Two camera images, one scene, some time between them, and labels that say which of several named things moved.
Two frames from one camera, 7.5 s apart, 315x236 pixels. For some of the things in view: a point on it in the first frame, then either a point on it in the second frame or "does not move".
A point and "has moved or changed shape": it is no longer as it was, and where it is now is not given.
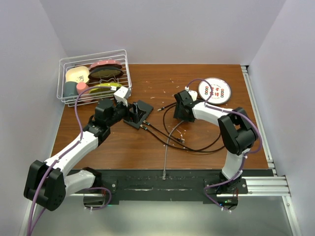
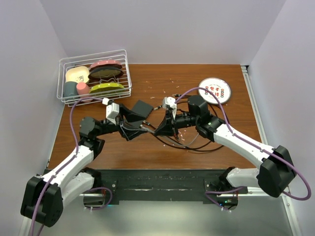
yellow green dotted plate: x=105 y=90 does not move
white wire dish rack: x=86 y=79 does not move
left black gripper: x=138 y=112 -> x=130 y=117
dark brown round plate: x=105 y=73 does not move
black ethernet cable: x=166 y=130 has moved or changed shape
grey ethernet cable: x=164 y=176 -> x=144 y=128
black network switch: x=143 y=106 does not move
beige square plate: x=78 y=74 does not move
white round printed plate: x=221 y=91 does not move
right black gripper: x=177 y=114 -> x=165 y=131
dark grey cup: x=70 y=89 does not move
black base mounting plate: x=148 y=186 does not move
